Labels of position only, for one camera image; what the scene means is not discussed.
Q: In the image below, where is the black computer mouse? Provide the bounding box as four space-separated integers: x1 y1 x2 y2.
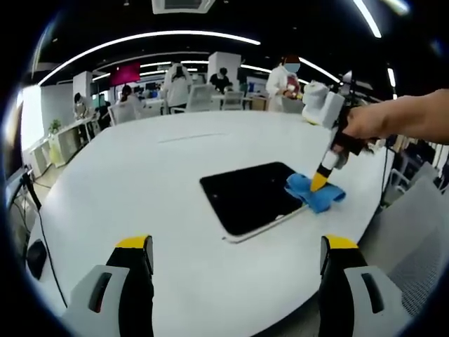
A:
27 239 47 280

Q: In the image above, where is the grey mesh chair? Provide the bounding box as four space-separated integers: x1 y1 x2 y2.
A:
380 175 449 317

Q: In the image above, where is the black cable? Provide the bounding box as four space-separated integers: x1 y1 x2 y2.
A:
20 171 68 307

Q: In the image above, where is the person's right hand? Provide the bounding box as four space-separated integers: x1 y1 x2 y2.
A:
338 104 390 141

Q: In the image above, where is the ceiling air conditioner unit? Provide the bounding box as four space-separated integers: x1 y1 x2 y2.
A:
151 0 215 15

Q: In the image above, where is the white office chair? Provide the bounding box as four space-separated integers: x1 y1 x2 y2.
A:
185 84 215 112

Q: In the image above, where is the white rounded object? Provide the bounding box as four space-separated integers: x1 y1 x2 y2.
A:
302 81 329 124

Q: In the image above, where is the red wall screen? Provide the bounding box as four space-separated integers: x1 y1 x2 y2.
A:
108 62 141 87

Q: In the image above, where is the ceiling light strip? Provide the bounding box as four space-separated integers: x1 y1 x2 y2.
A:
36 30 262 85

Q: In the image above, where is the black tablet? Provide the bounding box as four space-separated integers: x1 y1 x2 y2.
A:
199 161 313 245

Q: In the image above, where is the blue cleaning cloth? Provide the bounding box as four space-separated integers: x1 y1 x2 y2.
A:
283 172 347 214

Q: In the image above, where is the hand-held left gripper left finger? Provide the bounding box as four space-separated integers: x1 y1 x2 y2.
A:
62 234 155 337

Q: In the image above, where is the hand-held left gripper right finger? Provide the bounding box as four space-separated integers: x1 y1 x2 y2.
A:
318 234 415 337

